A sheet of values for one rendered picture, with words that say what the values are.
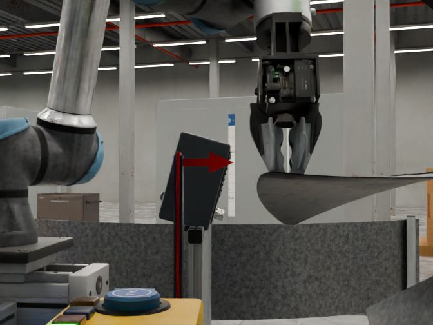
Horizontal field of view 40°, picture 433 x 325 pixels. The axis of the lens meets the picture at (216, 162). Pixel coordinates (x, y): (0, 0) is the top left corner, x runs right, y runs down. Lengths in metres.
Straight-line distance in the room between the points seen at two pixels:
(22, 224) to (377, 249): 1.93
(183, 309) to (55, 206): 7.15
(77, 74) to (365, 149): 4.02
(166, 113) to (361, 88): 2.98
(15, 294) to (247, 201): 5.95
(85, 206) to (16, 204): 6.32
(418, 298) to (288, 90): 0.28
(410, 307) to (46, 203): 7.05
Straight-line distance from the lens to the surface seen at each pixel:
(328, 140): 6.78
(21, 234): 1.12
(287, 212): 0.80
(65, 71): 1.17
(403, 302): 0.72
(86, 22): 1.17
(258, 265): 2.54
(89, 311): 0.41
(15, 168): 1.13
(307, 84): 0.71
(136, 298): 0.43
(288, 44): 0.73
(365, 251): 2.73
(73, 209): 7.45
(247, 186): 6.95
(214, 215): 1.29
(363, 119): 5.03
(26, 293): 1.10
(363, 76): 5.08
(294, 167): 0.73
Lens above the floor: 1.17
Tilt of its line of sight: 1 degrees up
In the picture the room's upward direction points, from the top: straight up
